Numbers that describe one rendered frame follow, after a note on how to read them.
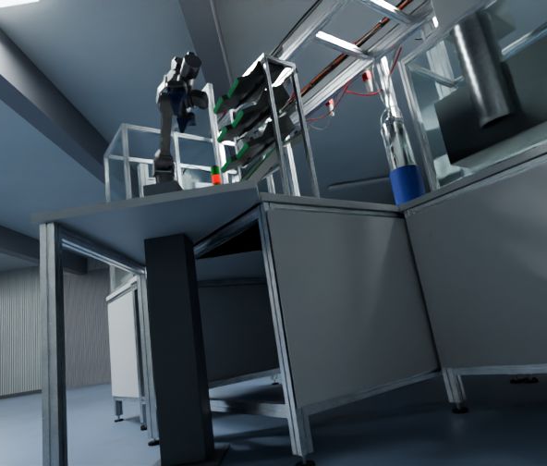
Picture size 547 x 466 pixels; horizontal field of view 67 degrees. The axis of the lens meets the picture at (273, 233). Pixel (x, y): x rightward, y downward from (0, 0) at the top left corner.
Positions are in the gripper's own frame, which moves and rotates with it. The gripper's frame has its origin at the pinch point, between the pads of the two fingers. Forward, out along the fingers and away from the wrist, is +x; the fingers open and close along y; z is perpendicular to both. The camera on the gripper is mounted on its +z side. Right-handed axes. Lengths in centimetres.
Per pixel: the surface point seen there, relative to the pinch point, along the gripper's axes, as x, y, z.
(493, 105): -22, 20, 114
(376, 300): 47, 49, 69
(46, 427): 92, 20, -31
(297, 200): 17.4, 24.1, 38.5
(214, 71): -179, 146, -27
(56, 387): 82, 18, -29
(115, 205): 30.9, 4.8, -17.6
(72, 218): 34.1, 7.4, -31.4
